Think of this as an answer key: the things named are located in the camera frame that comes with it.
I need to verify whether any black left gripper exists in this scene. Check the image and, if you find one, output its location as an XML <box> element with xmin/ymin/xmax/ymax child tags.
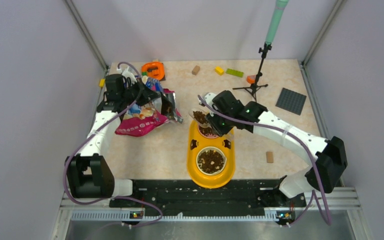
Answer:
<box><xmin>120</xmin><ymin>77</ymin><xmax>160</xmax><ymax>106</ymax></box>

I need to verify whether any pink pet food bag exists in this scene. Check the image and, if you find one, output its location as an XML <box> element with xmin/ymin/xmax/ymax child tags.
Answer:
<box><xmin>115</xmin><ymin>75</ymin><xmax>184</xmax><ymax>137</ymax></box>

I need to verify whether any clear plastic scoop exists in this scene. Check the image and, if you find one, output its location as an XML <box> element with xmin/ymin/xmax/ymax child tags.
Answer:
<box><xmin>188</xmin><ymin>107</ymin><xmax>211</xmax><ymax>128</ymax></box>

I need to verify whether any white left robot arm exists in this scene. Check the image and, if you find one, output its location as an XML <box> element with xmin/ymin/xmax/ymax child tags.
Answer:
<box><xmin>63</xmin><ymin>66</ymin><xmax>162</xmax><ymax>207</ymax></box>

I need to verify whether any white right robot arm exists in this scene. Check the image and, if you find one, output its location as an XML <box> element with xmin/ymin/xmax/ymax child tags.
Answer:
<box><xmin>198</xmin><ymin>90</ymin><xmax>348</xmax><ymax>206</ymax></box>

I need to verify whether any pink food bowl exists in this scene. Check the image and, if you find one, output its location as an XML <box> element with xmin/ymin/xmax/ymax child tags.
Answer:
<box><xmin>197</xmin><ymin>123</ymin><xmax>220</xmax><ymax>139</ymax></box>

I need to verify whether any yellow double pet feeder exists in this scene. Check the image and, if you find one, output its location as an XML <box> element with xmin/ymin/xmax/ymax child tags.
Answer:
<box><xmin>186</xmin><ymin>121</ymin><xmax>236</xmax><ymax>189</ymax></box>

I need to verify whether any cream food bowl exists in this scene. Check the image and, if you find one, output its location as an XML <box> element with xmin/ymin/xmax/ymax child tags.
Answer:
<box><xmin>195</xmin><ymin>146</ymin><xmax>227</xmax><ymax>176</ymax></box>

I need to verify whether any brown pet food kibble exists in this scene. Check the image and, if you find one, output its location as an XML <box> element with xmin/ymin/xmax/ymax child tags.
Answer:
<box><xmin>192</xmin><ymin>110</ymin><xmax>226</xmax><ymax>176</ymax></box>

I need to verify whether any black tripod stand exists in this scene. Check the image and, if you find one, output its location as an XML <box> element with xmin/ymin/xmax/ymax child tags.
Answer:
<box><xmin>232</xmin><ymin>42</ymin><xmax>272</xmax><ymax>102</ymax></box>

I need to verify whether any green flat toy brick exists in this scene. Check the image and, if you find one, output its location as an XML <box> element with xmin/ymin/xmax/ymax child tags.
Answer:
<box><xmin>225</xmin><ymin>68</ymin><xmax>244</xmax><ymax>78</ymax></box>

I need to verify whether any yellow toy brick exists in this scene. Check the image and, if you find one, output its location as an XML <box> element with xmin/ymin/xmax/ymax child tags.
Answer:
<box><xmin>214</xmin><ymin>66</ymin><xmax>225</xmax><ymax>76</ymax></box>

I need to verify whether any orange toy piece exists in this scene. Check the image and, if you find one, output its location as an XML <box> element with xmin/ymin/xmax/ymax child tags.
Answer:
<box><xmin>246</xmin><ymin>75</ymin><xmax>256</xmax><ymax>84</ymax></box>

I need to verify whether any tan wooden block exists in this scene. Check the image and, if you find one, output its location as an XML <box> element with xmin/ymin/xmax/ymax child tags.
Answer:
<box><xmin>191</xmin><ymin>65</ymin><xmax>201</xmax><ymax>76</ymax></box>

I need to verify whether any dark grey building baseplate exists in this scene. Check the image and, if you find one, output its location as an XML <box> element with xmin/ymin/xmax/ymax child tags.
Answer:
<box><xmin>275</xmin><ymin>88</ymin><xmax>307</xmax><ymax>116</ymax></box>

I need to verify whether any brown wooden block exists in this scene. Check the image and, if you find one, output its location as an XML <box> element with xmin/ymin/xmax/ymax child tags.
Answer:
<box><xmin>266</xmin><ymin>151</ymin><xmax>274</xmax><ymax>164</ymax></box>

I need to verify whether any mint green pole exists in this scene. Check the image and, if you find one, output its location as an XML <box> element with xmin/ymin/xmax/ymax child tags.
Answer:
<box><xmin>264</xmin><ymin>0</ymin><xmax>289</xmax><ymax>45</ymax></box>

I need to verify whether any small yellow wall block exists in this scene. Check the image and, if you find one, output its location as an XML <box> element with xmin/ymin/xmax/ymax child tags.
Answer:
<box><xmin>99</xmin><ymin>78</ymin><xmax>105</xmax><ymax>88</ymax></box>

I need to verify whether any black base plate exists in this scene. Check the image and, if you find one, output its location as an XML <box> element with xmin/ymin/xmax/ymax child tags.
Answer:
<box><xmin>79</xmin><ymin>178</ymin><xmax>342</xmax><ymax>218</ymax></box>

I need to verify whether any aluminium frame rail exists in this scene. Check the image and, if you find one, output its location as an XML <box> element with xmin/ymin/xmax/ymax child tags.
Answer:
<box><xmin>52</xmin><ymin>180</ymin><xmax>373</xmax><ymax>240</ymax></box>

